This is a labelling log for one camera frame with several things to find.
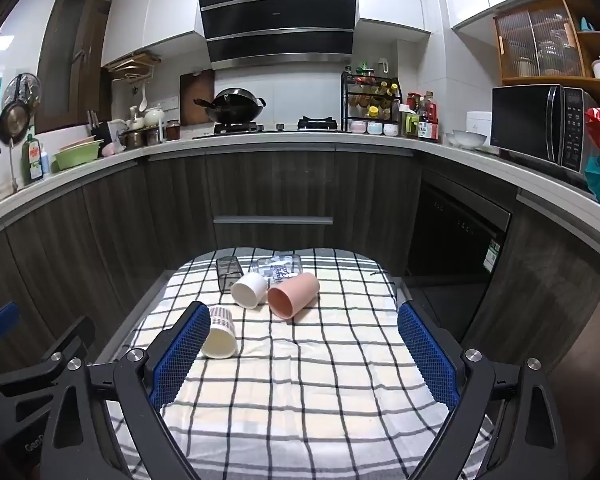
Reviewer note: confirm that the wooden cabinet with ribbed glass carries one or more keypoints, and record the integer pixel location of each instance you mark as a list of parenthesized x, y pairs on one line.
[(535, 42)]

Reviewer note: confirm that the dark wooden window frame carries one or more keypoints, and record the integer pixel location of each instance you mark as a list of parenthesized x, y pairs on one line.
[(72, 55)]

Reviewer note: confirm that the black gas hob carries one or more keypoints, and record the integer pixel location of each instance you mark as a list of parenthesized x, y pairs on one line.
[(320, 125)]

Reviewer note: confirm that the black range hood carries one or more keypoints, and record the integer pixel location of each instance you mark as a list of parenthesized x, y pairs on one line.
[(280, 15)]

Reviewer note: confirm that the black spice rack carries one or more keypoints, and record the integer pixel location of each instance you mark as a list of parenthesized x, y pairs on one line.
[(372, 102)]

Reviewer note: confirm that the clear printed glass cup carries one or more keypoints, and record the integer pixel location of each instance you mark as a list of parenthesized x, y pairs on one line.
[(280, 265)]

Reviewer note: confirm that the white rice cooker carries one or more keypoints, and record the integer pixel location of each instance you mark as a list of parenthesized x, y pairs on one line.
[(479, 127)]

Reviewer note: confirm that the hanging frying pan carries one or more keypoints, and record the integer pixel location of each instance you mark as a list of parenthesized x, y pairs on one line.
[(12, 117)]

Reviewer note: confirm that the black knife block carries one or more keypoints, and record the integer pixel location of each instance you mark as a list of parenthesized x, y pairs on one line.
[(101, 130)]

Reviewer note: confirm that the black microwave oven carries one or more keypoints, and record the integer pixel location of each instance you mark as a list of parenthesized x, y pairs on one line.
[(525, 122)]

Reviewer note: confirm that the black dishwasher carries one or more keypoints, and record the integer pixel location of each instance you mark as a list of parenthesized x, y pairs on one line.
[(455, 255)]

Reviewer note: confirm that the black white checked tablecloth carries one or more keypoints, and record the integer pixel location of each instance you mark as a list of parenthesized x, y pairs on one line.
[(305, 390)]

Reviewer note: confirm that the steel pot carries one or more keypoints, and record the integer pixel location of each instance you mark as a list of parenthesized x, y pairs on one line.
[(134, 139)]

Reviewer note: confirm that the green dish soap bottle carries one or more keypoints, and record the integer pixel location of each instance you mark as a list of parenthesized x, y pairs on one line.
[(31, 160)]

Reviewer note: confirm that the white kitchen countertop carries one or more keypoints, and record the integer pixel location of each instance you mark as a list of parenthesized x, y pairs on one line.
[(280, 140)]

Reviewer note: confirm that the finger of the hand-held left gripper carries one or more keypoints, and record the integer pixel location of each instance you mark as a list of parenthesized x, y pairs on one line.
[(0, 320), (55, 347)]

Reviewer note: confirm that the pink cup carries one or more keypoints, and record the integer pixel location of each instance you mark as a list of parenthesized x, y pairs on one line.
[(295, 295)]

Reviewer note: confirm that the wooden cutting board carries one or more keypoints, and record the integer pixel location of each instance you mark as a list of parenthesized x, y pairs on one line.
[(194, 91)]

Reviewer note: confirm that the white teapot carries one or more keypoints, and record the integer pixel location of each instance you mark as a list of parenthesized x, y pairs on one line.
[(154, 117)]

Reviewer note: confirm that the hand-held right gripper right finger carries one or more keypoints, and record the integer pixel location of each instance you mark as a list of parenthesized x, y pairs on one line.
[(427, 355)]

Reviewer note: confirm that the hanging rack with boards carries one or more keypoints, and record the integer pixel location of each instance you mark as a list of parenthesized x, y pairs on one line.
[(132, 65)]

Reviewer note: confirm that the dark transparent cup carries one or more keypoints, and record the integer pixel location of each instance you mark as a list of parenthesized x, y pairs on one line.
[(228, 275)]

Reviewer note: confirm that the white cup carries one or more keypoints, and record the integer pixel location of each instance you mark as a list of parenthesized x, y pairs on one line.
[(250, 288)]

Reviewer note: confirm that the white bowl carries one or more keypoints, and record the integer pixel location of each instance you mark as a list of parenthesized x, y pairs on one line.
[(469, 139)]

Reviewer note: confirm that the red jar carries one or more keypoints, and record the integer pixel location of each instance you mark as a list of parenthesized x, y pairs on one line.
[(173, 131)]

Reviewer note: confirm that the green basin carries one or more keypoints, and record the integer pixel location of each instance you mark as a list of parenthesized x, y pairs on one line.
[(77, 157)]

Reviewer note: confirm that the cream cup with patterned band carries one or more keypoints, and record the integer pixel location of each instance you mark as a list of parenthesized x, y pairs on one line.
[(222, 340)]

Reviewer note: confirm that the green mug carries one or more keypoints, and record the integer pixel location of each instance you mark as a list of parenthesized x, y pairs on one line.
[(410, 125)]

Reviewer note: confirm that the black wok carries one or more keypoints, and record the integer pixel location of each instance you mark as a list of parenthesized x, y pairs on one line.
[(237, 105)]

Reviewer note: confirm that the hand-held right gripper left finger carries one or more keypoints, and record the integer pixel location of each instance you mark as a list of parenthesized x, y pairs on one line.
[(180, 355)]

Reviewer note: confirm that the red label sauce bottle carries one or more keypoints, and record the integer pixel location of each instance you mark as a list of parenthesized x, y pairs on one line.
[(430, 122)]

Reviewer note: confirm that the dark wood kitchen cabinets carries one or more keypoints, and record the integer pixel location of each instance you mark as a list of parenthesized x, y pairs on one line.
[(180, 200)]

